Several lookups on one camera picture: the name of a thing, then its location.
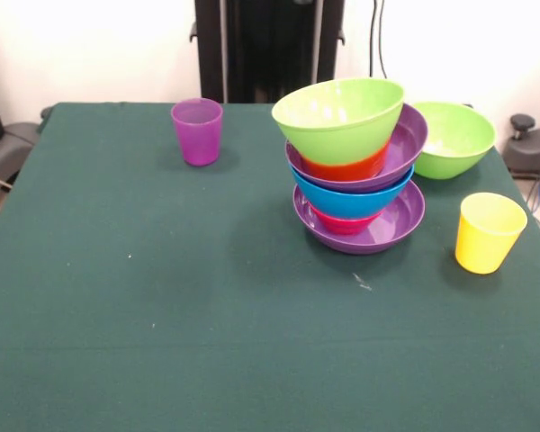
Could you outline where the small pink plastic bowl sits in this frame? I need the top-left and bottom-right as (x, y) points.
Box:
(311, 206), (383, 237)

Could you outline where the deep blue plastic bowl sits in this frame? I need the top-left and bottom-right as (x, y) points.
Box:
(289, 164), (416, 221)

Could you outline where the orange ribbed plastic bowl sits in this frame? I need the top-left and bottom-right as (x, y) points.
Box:
(300, 138), (392, 183)

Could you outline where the green plastic bowl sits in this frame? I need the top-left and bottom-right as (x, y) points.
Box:
(271, 77), (406, 167)
(411, 101), (498, 181)

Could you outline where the purple plastic bowl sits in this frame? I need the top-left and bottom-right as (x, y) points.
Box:
(284, 103), (429, 194)
(292, 178), (427, 256)

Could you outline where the purple plastic cup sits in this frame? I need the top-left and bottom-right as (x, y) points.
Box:
(170, 97), (224, 167)

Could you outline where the dark green tablecloth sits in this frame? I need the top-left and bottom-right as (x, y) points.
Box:
(0, 101), (540, 432)

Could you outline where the yellow plastic cup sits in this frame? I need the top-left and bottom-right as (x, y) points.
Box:
(454, 192), (529, 275)

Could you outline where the black stand foot with knob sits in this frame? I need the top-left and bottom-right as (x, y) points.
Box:
(502, 113), (540, 181)

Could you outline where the grey stand foot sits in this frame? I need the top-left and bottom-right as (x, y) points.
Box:
(0, 121), (40, 190)

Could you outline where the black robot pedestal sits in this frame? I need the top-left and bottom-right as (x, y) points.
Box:
(189, 0), (346, 104)

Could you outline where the black wall cable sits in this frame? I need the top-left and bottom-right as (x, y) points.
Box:
(366, 0), (391, 82)

